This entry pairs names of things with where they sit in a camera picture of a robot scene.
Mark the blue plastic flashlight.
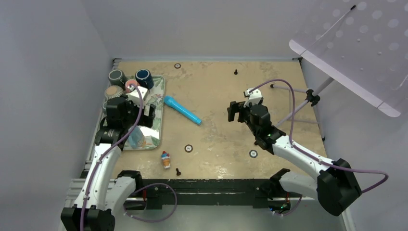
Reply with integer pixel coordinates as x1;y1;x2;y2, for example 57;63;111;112
164;96;202;125

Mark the perforated white lamp panel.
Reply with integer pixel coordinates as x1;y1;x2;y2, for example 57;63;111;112
289;0;408;117

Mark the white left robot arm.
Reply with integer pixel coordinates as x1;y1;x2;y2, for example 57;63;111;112
61;97;156;231

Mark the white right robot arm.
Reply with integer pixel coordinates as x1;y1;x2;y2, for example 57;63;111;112
227;101;362;216

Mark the light blue mug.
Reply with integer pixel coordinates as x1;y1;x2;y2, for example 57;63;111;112
127;126;145;149

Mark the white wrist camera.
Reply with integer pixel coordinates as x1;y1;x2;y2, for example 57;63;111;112
244;88;263;107
127;86;149;108

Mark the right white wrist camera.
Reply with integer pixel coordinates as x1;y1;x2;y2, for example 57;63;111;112
244;88;263;107

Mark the striped ribbed mug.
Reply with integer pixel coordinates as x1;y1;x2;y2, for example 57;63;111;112
104;85;124;101

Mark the purple cable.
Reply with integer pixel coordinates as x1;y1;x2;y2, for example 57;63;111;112
79;85;178;231
248;78;390;218

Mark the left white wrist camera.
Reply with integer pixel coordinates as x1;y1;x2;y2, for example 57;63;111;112
127;86;149;108

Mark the dark grey-green mug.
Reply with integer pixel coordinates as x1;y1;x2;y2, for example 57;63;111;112
108;69;128;89

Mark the white tripod stand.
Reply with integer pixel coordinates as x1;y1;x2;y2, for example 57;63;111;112
270;78;335;141

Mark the pink mug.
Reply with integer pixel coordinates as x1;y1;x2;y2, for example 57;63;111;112
125;79;139;93

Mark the ice cream cone toy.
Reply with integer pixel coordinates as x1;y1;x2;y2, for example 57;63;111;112
161;151;171;169

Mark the floral serving tray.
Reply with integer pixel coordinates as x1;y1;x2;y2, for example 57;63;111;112
103;75;166;151

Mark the navy blue mug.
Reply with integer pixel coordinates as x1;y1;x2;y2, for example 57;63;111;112
135;69;154;90

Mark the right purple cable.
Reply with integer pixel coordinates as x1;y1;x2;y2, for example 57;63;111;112
248;78;390;218

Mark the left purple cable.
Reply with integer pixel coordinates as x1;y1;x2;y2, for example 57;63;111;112
79;85;178;231

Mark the grey-blue mug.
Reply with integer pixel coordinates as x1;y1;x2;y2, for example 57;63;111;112
102;101;107;115

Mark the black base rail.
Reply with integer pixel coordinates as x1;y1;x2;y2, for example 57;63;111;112
113;178;302;211

